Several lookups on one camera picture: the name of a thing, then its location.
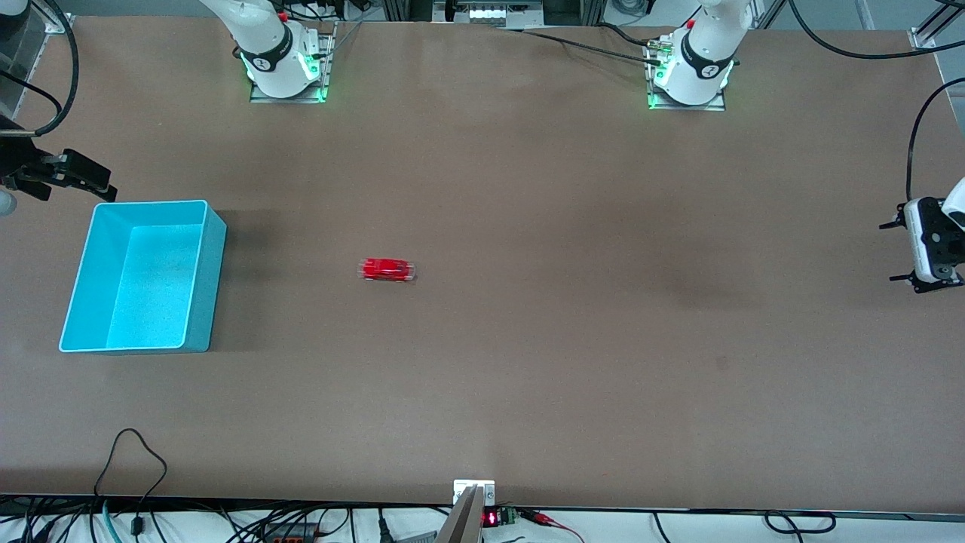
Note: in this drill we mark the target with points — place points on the red beetle toy car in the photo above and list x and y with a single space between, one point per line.
386 269

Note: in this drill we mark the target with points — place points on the grey power strip red switches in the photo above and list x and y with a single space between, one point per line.
290 532

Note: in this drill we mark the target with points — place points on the blue plastic box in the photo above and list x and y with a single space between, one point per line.
151 286

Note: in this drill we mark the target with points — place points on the silver corner bracket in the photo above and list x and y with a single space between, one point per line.
60 24
921 39

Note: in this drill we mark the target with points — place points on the red digit display module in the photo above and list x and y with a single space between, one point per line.
491 518

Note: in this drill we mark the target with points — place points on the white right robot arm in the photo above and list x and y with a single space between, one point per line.
271 45

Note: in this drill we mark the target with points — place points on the silver device with lights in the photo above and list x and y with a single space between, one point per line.
490 13

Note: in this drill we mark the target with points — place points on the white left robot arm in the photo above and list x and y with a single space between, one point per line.
705 53

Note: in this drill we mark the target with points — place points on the grey metal post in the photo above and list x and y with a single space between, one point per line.
460 524

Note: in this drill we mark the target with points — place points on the red clip lead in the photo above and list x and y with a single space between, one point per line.
539 518

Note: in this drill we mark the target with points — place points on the white mounting plate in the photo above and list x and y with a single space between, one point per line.
464 486

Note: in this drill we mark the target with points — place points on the grey translucent panel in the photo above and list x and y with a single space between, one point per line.
15 60

